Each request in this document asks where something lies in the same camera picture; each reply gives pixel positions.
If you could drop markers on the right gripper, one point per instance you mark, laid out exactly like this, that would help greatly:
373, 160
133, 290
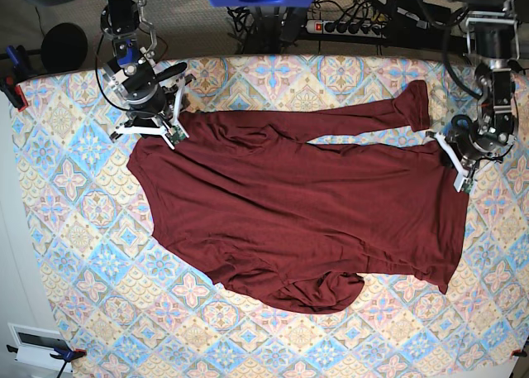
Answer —
154, 100

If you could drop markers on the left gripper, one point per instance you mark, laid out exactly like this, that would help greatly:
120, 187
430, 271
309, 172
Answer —
465, 144

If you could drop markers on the dark red t-shirt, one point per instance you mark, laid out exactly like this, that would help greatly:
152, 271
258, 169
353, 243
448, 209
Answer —
251, 201

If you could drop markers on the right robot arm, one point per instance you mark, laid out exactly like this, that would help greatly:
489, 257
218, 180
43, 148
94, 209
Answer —
132, 36

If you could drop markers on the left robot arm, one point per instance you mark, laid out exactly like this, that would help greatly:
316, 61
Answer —
491, 35

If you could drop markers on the black round stool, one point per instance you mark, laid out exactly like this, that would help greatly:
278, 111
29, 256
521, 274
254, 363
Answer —
64, 48

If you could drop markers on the upper left table clamp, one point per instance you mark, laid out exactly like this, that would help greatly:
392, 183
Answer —
20, 72

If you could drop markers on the table clamp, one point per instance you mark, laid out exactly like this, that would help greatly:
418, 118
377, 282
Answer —
519, 353
62, 355
20, 72

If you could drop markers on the white power strip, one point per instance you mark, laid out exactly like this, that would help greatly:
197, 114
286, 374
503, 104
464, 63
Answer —
325, 27

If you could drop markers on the patterned tablecloth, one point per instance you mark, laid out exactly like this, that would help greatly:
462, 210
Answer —
139, 311

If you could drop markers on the lower right table clamp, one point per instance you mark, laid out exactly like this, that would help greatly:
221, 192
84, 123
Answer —
519, 353

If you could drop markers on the lower left table clamp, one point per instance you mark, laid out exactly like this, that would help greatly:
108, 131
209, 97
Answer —
62, 355

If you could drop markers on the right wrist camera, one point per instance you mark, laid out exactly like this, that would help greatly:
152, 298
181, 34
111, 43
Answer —
175, 135

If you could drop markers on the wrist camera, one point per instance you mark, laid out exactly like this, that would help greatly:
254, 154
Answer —
175, 135
464, 184

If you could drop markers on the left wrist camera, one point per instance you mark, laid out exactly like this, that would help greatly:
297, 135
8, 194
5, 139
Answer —
464, 184

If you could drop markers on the white wall outlet box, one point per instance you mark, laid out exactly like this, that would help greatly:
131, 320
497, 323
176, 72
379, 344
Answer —
34, 346

